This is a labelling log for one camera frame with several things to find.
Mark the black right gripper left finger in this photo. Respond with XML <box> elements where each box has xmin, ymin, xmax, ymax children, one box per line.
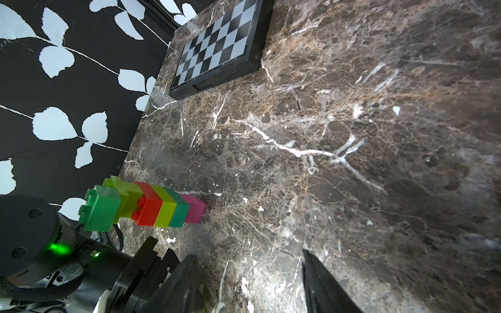
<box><xmin>146</xmin><ymin>254</ymin><xmax>206</xmax><ymax>312</ymax></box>

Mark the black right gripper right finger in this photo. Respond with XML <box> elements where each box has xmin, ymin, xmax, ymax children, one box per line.
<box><xmin>301</xmin><ymin>249</ymin><xmax>362</xmax><ymax>313</ymax></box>

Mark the dark green square lego brick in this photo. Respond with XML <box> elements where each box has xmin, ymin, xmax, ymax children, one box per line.
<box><xmin>78</xmin><ymin>185</ymin><xmax>121</xmax><ymax>232</ymax></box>

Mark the lime lego brick long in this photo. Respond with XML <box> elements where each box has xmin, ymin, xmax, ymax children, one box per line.
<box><xmin>103</xmin><ymin>176</ymin><xmax>144</xmax><ymax>224</ymax></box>
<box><xmin>151</xmin><ymin>185</ymin><xmax>177</xmax><ymax>228</ymax></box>

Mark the dark green long lego brick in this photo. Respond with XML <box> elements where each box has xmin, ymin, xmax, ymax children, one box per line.
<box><xmin>164</xmin><ymin>188</ymin><xmax>190</xmax><ymax>228</ymax></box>

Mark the pink lego brick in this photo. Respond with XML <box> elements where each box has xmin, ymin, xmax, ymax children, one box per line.
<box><xmin>180</xmin><ymin>194</ymin><xmax>206</xmax><ymax>224</ymax></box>

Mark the red lego brick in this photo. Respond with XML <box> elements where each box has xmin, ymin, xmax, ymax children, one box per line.
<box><xmin>132</xmin><ymin>181</ymin><xmax>163</xmax><ymax>226</ymax></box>

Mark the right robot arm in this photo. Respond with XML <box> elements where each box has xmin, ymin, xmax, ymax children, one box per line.
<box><xmin>1</xmin><ymin>196</ymin><xmax>206</xmax><ymax>312</ymax></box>

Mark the black white chessboard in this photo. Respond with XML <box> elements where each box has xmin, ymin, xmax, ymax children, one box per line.
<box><xmin>169</xmin><ymin>0</ymin><xmax>274</xmax><ymax>100</ymax></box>

